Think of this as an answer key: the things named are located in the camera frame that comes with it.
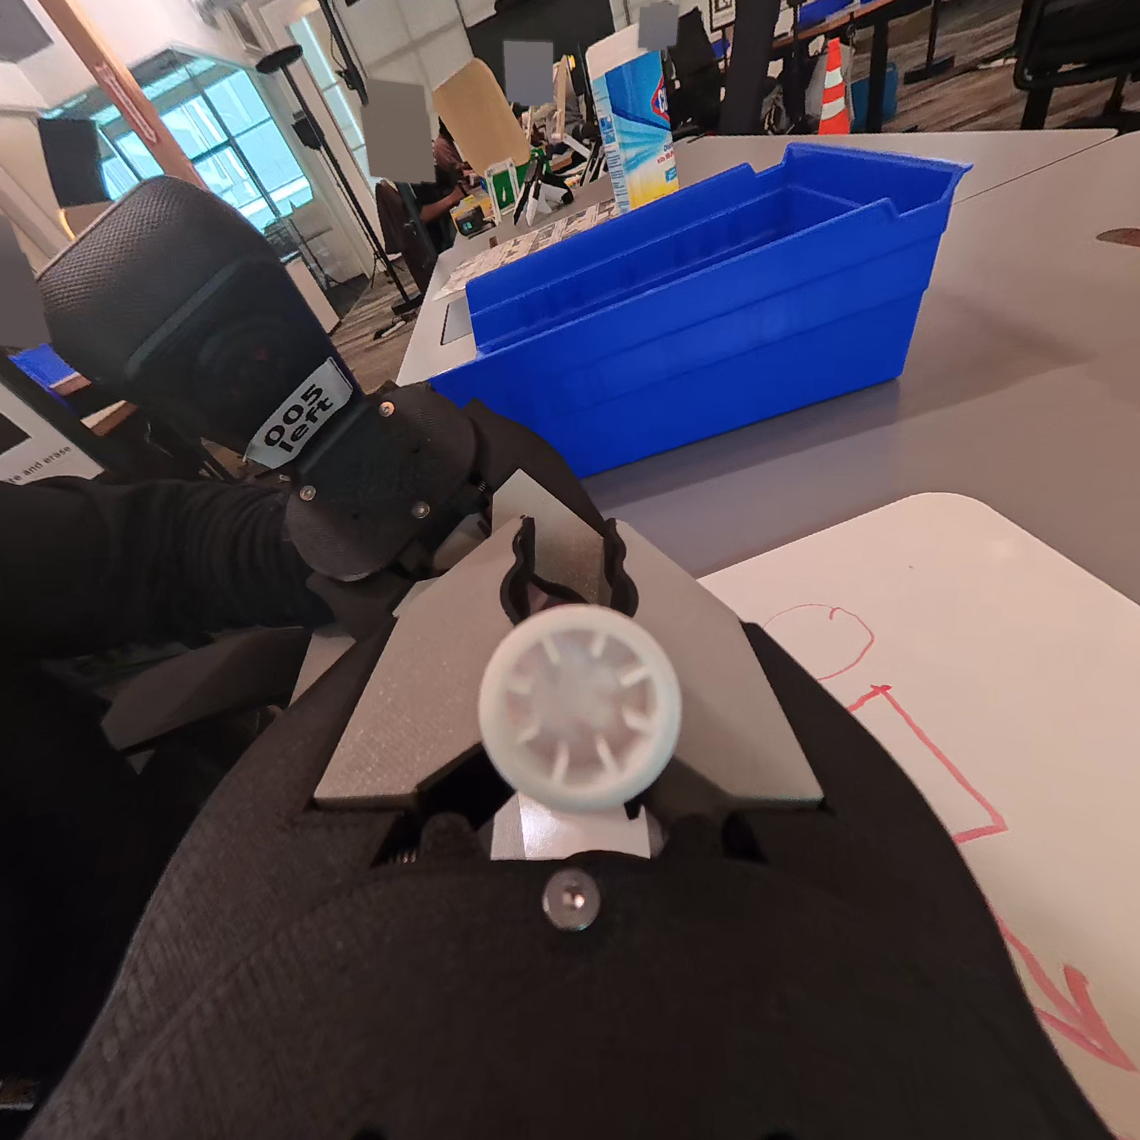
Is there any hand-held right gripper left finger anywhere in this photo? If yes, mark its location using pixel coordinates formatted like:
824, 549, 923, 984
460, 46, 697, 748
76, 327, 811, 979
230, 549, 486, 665
310, 517, 536, 812

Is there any large window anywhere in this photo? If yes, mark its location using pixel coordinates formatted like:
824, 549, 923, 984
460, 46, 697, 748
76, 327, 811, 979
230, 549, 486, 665
53, 49, 315, 235

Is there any black softbox light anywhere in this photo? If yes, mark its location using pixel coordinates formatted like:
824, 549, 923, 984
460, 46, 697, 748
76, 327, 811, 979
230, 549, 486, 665
38, 116, 114, 212

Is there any person's left forearm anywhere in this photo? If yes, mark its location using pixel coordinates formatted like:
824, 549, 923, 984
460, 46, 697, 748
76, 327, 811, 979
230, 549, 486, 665
0, 477, 333, 663

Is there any black and white tag sign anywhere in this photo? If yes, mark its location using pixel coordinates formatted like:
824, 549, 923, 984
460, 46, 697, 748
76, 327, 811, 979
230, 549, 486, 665
0, 356, 110, 489

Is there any wipes canister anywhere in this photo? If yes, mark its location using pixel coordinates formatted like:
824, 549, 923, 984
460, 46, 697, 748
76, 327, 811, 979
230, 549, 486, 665
591, 49, 680, 216

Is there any blue plastic bin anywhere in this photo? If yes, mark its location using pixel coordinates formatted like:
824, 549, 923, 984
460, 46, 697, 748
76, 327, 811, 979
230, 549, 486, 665
428, 141, 975, 479

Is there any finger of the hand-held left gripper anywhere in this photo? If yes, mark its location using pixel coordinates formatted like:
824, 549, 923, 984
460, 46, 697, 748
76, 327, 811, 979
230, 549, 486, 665
393, 521, 493, 618
489, 470, 618, 604

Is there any white whiteboard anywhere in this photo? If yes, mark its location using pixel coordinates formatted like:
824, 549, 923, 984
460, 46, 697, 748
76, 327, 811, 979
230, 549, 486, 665
699, 493, 1140, 1139

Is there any person's dark clothing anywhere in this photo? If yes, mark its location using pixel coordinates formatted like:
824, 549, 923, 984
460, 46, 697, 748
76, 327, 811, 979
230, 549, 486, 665
0, 660, 295, 1140

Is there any orange traffic cone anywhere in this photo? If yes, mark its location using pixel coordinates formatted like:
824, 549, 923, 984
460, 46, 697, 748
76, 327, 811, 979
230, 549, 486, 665
815, 38, 854, 137

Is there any wooden post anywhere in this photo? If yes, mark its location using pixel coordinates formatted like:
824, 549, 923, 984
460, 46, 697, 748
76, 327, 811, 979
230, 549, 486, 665
38, 0, 208, 190

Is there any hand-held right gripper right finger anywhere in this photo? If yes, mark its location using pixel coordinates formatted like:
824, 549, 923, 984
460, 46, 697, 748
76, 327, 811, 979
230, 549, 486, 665
606, 517, 827, 812

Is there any row of printed papers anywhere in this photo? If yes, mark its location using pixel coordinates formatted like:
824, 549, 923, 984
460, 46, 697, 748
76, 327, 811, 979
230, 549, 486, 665
435, 200, 622, 302

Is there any red whiteboard marker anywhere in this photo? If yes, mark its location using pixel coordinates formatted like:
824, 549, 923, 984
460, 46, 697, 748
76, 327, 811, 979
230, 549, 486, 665
478, 604, 686, 815

